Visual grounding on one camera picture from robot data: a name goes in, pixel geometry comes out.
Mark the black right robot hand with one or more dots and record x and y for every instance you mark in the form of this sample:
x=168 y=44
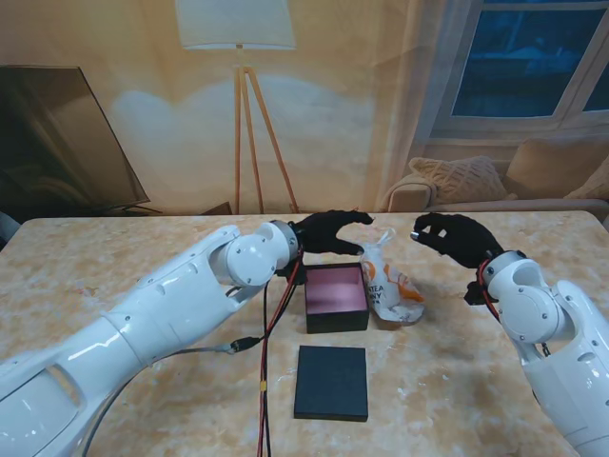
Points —
x=461 y=238

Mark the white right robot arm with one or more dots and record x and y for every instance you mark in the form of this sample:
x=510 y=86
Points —
x=556 y=343

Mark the beige sofa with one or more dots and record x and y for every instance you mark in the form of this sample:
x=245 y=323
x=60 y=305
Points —
x=523 y=205

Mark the white plastic bag orange logo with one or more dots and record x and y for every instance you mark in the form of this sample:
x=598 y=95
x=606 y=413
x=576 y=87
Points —
x=390 y=290

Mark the white framed window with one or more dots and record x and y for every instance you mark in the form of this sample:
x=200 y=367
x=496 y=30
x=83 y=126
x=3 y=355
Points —
x=514 y=62

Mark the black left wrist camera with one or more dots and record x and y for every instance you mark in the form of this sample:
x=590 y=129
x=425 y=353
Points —
x=294 y=273

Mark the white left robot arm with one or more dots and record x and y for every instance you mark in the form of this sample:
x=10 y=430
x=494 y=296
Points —
x=143 y=323

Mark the black gift box pink inside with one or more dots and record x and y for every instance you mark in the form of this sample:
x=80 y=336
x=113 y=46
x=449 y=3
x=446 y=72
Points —
x=335 y=323

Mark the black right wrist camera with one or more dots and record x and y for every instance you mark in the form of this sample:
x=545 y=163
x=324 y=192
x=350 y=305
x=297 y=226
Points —
x=476 y=292

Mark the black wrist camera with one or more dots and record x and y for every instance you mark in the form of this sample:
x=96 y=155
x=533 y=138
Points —
x=476 y=292
x=294 y=273

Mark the black gift box lid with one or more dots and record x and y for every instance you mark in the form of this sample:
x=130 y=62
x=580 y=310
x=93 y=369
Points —
x=330 y=383

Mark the plain tan cushion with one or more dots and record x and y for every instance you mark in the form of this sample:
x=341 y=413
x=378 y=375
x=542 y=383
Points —
x=547 y=162

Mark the white shade tripod floor lamp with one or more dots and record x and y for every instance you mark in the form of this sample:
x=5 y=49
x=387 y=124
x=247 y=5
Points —
x=235 y=24

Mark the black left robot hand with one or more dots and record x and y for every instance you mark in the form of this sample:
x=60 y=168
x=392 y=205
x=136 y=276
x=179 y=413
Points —
x=323 y=233

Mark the dark flat television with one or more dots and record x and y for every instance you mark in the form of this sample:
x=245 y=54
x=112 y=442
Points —
x=47 y=143

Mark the beige knitted cushion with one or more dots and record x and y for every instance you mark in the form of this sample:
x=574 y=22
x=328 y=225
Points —
x=461 y=178
x=595 y=188

